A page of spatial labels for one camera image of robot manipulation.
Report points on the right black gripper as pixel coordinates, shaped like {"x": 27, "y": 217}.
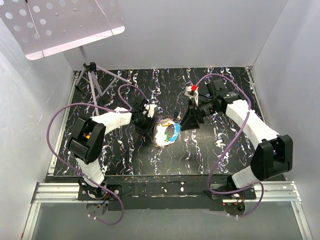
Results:
{"x": 189, "y": 121}

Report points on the green key tag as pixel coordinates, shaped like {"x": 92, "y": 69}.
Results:
{"x": 165, "y": 137}

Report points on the silver key with green tag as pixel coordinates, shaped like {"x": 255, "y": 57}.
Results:
{"x": 220, "y": 143}

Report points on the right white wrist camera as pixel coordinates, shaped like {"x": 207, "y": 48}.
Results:
{"x": 192, "y": 92}

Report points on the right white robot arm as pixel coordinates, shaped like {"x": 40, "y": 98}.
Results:
{"x": 273, "y": 154}

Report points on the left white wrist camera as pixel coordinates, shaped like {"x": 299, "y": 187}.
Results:
{"x": 149, "y": 109}

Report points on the yellow key tag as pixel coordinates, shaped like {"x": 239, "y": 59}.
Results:
{"x": 166, "y": 124}

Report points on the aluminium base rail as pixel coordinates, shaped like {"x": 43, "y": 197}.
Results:
{"x": 164, "y": 193}

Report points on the perforated music stand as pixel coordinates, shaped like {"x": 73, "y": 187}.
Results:
{"x": 43, "y": 28}

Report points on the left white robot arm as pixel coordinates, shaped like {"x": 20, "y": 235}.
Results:
{"x": 88, "y": 135}

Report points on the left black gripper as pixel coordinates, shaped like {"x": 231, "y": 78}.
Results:
{"x": 148, "y": 130}

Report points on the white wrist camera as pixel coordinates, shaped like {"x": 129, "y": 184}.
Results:
{"x": 149, "y": 109}
{"x": 192, "y": 92}

